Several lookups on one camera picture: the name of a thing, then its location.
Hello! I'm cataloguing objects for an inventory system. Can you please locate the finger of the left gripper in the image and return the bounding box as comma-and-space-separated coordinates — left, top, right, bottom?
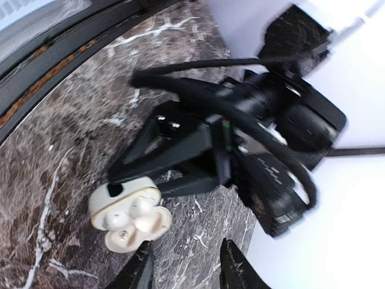
156, 169, 220, 197
108, 101, 211, 184

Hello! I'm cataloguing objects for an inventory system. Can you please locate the beige earbud charging case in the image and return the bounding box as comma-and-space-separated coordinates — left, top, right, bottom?
88, 176, 172, 253

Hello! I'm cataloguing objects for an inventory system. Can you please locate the black front table rail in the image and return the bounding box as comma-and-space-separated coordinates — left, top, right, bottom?
1, 1, 175, 141

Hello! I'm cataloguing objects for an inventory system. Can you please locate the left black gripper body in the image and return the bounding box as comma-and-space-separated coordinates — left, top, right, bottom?
212, 78, 316, 237

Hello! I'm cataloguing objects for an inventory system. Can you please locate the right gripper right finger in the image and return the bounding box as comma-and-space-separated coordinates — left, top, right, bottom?
220, 238, 271, 289

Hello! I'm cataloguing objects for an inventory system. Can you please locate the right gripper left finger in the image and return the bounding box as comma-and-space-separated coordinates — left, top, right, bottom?
105, 241, 155, 289

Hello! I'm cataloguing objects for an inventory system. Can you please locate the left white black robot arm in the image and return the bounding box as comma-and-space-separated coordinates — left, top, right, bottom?
106, 5, 347, 237

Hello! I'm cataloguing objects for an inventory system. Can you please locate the white stem earbud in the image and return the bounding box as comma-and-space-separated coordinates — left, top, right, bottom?
103, 211, 130, 231
129, 198, 153, 219

